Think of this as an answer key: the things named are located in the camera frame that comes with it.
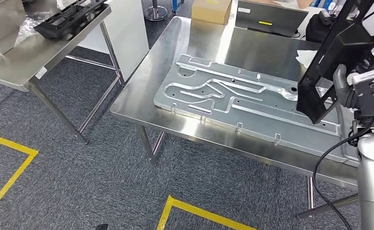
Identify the person's forearm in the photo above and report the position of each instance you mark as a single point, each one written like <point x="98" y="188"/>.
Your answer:
<point x="304" y="3"/>

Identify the steel table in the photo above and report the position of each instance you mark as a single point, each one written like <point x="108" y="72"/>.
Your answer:
<point x="31" y="60"/>

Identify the cardboard box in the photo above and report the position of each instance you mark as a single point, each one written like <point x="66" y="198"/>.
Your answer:
<point x="210" y="11"/>

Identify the steel workbench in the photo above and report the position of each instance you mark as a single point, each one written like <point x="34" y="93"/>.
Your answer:
<point x="205" y="38"/>

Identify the black plastic part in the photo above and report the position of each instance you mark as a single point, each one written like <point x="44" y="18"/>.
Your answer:
<point x="66" y="22"/>
<point x="345" y="41"/>

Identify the chrome stanchion base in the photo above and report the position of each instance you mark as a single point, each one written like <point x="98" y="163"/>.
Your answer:
<point x="155" y="14"/>

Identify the black bag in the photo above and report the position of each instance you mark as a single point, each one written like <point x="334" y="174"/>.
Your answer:
<point x="318" y="30"/>

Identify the clear plastic bag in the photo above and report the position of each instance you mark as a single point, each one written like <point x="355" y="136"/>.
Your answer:
<point x="26" y="28"/>

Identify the white tissue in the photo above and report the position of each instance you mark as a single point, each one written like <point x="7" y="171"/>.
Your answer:
<point x="305" y="58"/>

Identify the grey laptop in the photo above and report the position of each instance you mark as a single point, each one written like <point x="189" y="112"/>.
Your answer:
<point x="269" y="19"/>

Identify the aluminium jig plate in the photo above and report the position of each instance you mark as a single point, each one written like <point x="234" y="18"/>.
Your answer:
<point x="253" y="108"/>

